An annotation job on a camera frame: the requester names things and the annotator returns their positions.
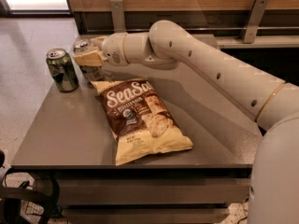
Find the left metal bracket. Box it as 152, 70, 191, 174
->
110, 0, 126, 33

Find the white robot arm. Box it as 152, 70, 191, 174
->
73, 21, 299, 224

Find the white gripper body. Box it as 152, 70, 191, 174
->
102, 33, 128, 66

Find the right metal bracket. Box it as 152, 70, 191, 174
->
240, 0, 269, 44

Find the green soda can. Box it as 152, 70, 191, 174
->
46, 48, 78, 92

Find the silver 7up can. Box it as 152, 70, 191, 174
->
73, 39, 104, 82

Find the sea salt chip bag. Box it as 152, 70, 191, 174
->
93, 78, 193, 165

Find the grey table drawer unit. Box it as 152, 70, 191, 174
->
12, 64, 262, 224

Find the metal bracket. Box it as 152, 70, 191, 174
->
110, 0, 126, 33
240, 0, 269, 44

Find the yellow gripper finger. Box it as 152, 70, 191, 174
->
91, 35, 107, 49
73, 50, 107, 66

